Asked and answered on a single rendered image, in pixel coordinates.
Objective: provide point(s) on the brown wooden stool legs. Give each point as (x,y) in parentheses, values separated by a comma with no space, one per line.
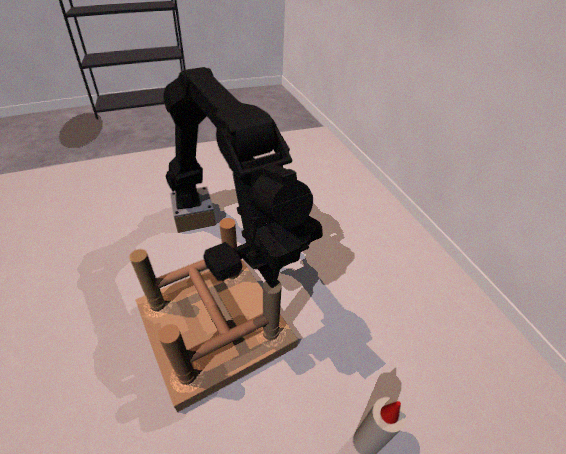
(170,335)

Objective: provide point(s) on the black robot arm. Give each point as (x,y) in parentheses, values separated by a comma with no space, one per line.
(243,131)

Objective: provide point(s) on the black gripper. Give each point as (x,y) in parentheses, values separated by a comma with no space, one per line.
(224,262)

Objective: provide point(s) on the grey cylinder with red cone tip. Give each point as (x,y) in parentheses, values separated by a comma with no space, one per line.
(380,425)

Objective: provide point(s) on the brown wooden stool seat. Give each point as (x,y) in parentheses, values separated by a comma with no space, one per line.
(239,299)

